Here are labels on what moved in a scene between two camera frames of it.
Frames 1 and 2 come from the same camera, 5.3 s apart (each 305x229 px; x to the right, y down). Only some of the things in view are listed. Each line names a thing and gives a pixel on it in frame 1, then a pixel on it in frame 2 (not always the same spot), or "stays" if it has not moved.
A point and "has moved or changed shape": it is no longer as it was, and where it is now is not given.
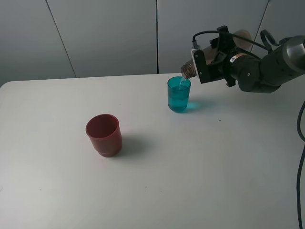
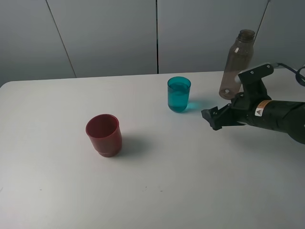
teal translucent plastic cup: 178,89 stays
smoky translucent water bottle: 241,38 has moved or changed shape
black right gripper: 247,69 to 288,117
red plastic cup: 104,131 stays
